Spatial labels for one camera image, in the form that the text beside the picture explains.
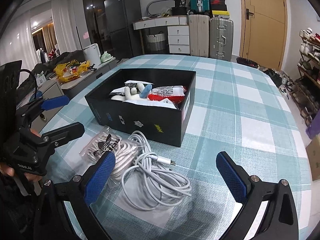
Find dark cloth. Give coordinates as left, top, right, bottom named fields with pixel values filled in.
left=19, top=50, right=85, bottom=90

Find silver suitcase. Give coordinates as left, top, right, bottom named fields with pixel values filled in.
left=209, top=17, right=234, bottom=62

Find black cardboard box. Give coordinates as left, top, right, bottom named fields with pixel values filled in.
left=84, top=68, right=197, bottom=147

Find flat cardboard carton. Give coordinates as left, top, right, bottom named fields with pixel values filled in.
left=305, top=135, right=320, bottom=182

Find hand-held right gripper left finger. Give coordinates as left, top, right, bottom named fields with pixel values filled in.
left=34, top=151, right=117, bottom=240

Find black yellow shoe box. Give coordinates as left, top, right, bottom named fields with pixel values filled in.
left=211, top=10, right=230, bottom=19

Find rows of assorted shoes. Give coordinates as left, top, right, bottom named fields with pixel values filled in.
left=296, top=27, right=320, bottom=128

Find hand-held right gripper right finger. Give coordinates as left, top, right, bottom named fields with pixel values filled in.
left=216, top=151, right=299, bottom=240

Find teal checked tablecloth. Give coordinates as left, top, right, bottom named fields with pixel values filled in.
left=40, top=54, right=314, bottom=240

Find pile of sandals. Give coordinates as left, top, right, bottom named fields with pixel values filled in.
left=262, top=67, right=297, bottom=99

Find white curtain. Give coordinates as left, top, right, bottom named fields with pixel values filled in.
left=0, top=0, right=84, bottom=68

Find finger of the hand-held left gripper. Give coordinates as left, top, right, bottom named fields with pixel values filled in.
left=16, top=95, right=70, bottom=128
left=30, top=122, right=85, bottom=155

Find red snack packet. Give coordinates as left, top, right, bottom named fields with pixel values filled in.
left=148, top=94, right=186, bottom=105

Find grey oval frame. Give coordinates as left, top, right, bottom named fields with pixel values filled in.
left=146, top=0, right=173, bottom=18

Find purple container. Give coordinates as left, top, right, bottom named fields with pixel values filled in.
left=305, top=120, right=320, bottom=140

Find dark grey fridge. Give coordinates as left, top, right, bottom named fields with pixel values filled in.
left=104, top=0, right=142, bottom=60

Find grey sideboard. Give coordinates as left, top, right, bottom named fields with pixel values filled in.
left=17, top=57, right=117, bottom=135

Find pale green bag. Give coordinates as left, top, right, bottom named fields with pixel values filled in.
left=100, top=51, right=112, bottom=64

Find white charging cable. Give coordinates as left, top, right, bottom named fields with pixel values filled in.
left=119, top=130, right=192, bottom=211

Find wooden shoe rack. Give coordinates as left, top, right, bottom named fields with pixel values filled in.
left=296, top=27, right=320, bottom=128

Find person's left hand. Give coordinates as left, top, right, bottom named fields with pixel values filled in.
left=0, top=162, right=43, bottom=184

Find black paper bag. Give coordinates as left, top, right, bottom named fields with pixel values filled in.
left=172, top=0, right=188, bottom=16

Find white woven basket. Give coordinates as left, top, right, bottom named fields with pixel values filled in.
left=146, top=32, right=167, bottom=51

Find beige suitcase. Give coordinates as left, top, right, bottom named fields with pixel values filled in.
left=188, top=14, right=210, bottom=58

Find white desk with drawers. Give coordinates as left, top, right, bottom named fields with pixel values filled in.
left=132, top=16, right=190, bottom=55

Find yellow plastic bag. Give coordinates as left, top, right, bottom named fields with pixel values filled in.
left=54, top=59, right=90, bottom=83

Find bag of cream shoelaces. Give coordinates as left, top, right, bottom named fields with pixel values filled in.
left=79, top=126, right=150, bottom=188

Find dark glass cabinet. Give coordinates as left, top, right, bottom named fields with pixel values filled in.
left=81, top=0, right=118, bottom=55

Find yellow wooden door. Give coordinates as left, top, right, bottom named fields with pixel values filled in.
left=239, top=0, right=287, bottom=65

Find white plush toy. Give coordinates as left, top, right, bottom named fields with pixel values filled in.
left=110, top=82, right=153, bottom=102

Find white appliance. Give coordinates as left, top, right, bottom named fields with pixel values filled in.
left=82, top=44, right=102, bottom=67

